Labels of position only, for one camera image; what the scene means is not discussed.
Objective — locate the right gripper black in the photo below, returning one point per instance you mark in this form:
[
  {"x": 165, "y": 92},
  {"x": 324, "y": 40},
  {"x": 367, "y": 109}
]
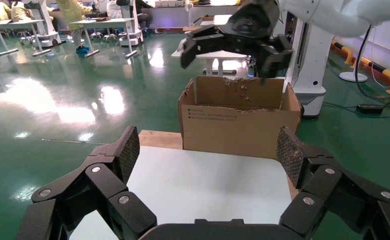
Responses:
[{"x": 254, "y": 20}]

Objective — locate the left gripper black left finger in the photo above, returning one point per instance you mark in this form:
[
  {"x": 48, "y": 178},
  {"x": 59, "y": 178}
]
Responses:
[{"x": 98, "y": 179}]

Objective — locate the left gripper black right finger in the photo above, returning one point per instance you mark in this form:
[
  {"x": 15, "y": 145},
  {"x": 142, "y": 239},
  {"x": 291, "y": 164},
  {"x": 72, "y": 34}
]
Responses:
[{"x": 327, "y": 185}]

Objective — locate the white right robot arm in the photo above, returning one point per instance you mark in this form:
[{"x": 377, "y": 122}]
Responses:
[{"x": 330, "y": 13}]

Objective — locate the big torn cardboard box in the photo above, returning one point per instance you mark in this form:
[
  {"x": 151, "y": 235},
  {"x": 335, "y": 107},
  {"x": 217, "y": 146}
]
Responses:
[{"x": 238, "y": 132}]

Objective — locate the plywood board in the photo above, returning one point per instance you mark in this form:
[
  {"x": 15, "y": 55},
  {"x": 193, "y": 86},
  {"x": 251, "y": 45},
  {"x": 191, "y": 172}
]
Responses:
[{"x": 158, "y": 139}]

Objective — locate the white robot torso column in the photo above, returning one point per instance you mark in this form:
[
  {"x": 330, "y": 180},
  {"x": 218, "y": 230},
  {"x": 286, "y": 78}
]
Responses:
[{"x": 309, "y": 66}]

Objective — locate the long grey counter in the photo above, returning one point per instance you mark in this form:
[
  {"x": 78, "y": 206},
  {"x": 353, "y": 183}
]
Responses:
[{"x": 168, "y": 16}]

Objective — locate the black power adapter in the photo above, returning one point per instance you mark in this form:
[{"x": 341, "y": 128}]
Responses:
[{"x": 370, "y": 108}]

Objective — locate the person in dark clothes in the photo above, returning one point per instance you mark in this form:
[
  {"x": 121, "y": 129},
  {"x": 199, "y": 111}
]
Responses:
[{"x": 145, "y": 6}]

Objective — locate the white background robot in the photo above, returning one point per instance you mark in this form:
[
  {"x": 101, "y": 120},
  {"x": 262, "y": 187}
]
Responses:
[
  {"x": 131, "y": 33},
  {"x": 45, "y": 33}
]

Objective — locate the white round stand base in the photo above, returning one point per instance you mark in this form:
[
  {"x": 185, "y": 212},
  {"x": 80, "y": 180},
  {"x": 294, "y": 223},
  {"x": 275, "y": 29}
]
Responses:
[{"x": 353, "y": 77}]

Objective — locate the yellow black floor barrier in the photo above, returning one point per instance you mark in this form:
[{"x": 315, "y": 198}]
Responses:
[{"x": 388, "y": 73}]

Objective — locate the person in white shirt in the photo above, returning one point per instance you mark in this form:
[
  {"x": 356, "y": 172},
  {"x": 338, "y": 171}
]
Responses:
[{"x": 113, "y": 10}]

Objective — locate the white desk with metal legs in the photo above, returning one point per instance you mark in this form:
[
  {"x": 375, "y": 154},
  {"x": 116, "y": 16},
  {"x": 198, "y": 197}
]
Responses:
[
  {"x": 15, "y": 22},
  {"x": 105, "y": 21}
]

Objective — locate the standing person in yellow coat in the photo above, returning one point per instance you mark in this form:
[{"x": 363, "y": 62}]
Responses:
[{"x": 72, "y": 13}]

